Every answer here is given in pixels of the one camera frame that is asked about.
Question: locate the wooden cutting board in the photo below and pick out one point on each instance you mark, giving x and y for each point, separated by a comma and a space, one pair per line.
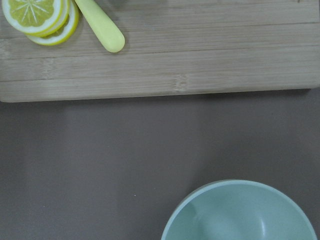
173, 47

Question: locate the yellow plastic knife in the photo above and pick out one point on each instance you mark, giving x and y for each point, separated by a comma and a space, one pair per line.
106, 31

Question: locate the green bowl at left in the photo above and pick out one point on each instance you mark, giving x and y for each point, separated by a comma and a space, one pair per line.
238, 210

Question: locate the lemon slice lower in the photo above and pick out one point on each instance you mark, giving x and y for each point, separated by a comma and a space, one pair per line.
64, 32

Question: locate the lemon slice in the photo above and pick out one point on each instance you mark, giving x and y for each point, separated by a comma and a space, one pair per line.
34, 17
64, 32

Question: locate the lemon slice upper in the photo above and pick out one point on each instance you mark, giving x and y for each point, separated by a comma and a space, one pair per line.
34, 17

